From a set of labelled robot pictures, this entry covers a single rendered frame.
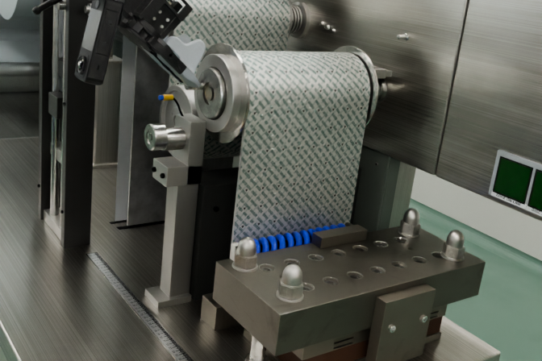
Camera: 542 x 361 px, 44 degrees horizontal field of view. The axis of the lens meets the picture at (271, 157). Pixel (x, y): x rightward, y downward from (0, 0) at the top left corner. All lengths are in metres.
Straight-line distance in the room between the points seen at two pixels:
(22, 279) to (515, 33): 0.86
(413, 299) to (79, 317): 0.50
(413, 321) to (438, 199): 3.26
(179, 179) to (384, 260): 0.33
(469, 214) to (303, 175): 3.10
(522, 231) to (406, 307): 2.96
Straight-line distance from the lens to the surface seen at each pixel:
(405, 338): 1.01
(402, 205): 1.44
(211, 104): 0.98
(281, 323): 0.86
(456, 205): 4.16
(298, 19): 1.33
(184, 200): 1.04
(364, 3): 1.23
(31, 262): 1.24
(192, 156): 1.01
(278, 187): 1.03
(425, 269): 1.04
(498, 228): 4.00
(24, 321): 1.07
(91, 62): 0.90
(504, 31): 1.03
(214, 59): 0.98
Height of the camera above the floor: 1.45
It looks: 17 degrees down
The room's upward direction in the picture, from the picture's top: 7 degrees clockwise
